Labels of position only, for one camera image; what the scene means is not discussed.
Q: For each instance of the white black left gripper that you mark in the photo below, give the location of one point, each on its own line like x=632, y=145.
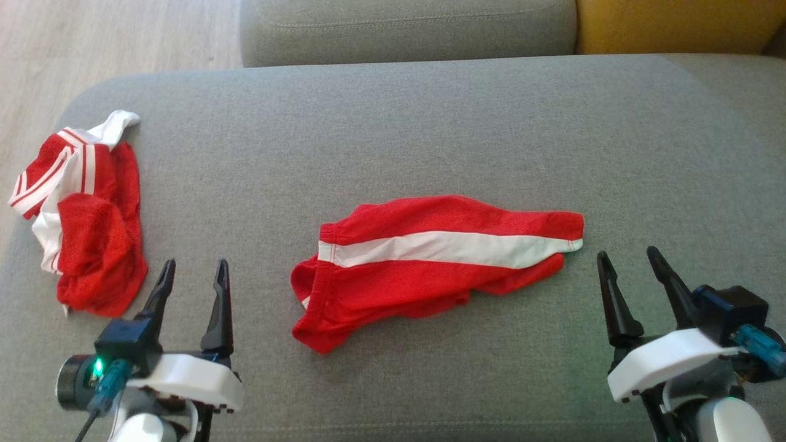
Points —
x=196, y=380

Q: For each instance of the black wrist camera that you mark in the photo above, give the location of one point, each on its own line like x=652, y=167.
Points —
x=126, y=344
x=731, y=307

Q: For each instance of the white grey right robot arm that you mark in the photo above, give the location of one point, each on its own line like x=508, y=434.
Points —
x=731, y=423

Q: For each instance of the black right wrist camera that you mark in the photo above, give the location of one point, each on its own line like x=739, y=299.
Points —
x=731, y=307

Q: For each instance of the grey sofa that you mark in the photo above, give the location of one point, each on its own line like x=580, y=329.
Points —
x=430, y=135

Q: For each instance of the red basketball jersey white trim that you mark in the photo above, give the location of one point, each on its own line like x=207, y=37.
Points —
x=98, y=245

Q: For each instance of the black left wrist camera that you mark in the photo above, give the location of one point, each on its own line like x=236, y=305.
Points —
x=126, y=344

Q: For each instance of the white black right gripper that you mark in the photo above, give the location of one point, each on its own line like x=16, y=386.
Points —
x=669, y=359

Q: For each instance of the red shorts white stripe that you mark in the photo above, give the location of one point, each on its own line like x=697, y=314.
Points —
x=399, y=288

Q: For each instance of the large yellow sofa backrest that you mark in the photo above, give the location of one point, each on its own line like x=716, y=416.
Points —
x=675, y=24

